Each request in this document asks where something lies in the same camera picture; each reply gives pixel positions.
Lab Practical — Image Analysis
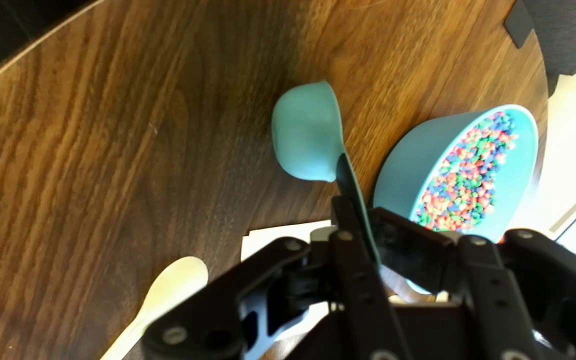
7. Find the small white spoon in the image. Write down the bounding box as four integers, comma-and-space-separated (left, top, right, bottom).
100, 257, 207, 360

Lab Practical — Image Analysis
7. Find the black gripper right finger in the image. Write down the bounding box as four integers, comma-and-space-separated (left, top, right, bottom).
369, 208, 576, 360

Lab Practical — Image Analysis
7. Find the blue ladle scoop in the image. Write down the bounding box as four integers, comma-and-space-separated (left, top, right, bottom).
269, 82, 380, 264

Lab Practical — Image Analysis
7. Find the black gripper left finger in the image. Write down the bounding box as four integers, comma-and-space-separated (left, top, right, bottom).
140, 196, 411, 360

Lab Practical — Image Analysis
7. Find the round dark wooden table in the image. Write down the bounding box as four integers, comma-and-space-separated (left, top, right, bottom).
0, 0, 547, 360

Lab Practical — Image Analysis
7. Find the blue bowl of colourful beads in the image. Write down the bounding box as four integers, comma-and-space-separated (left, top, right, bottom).
371, 105, 538, 243

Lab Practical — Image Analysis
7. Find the white paper napkin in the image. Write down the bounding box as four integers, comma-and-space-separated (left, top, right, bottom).
237, 218, 335, 264

